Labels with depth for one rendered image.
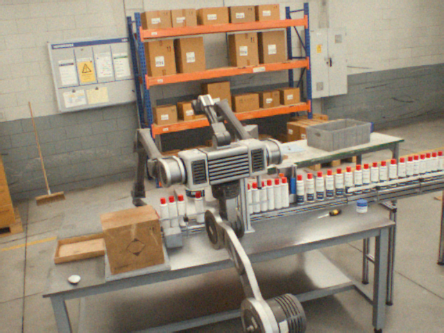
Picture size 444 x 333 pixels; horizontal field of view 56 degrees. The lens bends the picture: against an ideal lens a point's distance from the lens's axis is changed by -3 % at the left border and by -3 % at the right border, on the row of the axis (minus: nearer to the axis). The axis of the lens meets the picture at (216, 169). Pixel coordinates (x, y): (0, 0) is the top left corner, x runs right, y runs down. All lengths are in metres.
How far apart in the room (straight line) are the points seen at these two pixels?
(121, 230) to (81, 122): 4.67
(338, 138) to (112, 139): 3.73
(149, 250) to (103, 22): 4.96
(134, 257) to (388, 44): 7.88
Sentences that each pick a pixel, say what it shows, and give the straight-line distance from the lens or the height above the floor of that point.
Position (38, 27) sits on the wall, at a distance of 6.79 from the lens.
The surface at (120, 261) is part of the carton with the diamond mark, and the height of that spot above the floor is 0.92.
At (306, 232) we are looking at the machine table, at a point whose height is 0.83.
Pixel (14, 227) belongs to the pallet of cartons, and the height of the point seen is 0.09.
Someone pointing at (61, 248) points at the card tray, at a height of 0.83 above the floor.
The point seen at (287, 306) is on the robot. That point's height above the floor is 0.96.
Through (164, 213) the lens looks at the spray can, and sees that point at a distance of 2.72.
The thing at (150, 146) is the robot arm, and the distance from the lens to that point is 2.23.
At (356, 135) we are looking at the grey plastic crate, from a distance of 4.80.
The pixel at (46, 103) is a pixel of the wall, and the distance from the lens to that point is 6.80.
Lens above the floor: 1.99
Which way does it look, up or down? 16 degrees down
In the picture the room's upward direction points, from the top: 5 degrees counter-clockwise
